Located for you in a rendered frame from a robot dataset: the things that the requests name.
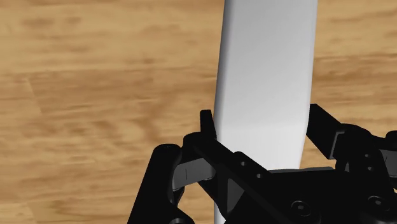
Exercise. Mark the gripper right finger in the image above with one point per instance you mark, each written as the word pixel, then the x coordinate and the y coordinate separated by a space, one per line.
pixel 356 149

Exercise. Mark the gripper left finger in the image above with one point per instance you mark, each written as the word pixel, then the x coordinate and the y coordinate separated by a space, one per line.
pixel 161 186

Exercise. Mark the white oblong object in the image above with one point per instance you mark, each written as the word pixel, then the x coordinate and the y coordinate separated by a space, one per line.
pixel 266 77

